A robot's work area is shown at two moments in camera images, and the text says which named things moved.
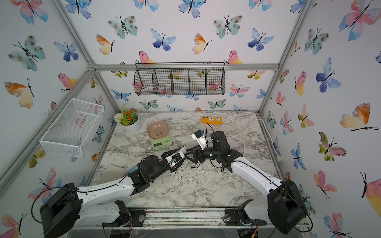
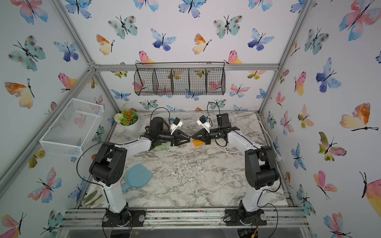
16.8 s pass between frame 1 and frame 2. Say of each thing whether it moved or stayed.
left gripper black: moved
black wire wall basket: stayed
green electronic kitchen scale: stayed
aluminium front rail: stayed
